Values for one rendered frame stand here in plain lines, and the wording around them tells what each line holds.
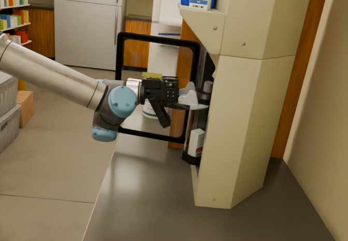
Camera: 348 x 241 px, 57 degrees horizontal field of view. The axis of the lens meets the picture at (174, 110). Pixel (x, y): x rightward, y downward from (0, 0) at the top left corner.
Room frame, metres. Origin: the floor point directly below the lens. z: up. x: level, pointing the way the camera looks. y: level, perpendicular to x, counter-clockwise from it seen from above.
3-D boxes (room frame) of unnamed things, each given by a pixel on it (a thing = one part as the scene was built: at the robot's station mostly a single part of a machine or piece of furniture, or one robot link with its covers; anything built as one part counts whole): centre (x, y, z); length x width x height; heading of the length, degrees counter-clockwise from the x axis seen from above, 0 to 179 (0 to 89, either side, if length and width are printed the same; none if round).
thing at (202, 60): (1.12, -0.08, 1.19); 0.03 x 0.02 x 0.39; 3
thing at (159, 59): (1.15, 0.08, 1.19); 0.30 x 0.01 x 0.40; 83
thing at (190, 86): (1.00, -0.05, 1.25); 0.09 x 0.03 x 0.06; 117
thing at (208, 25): (0.97, -0.03, 1.46); 0.32 x 0.12 x 0.10; 3
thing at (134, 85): (0.95, 0.13, 1.24); 0.08 x 0.05 x 0.08; 3
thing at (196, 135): (0.96, -0.09, 1.15); 0.11 x 0.11 x 0.21
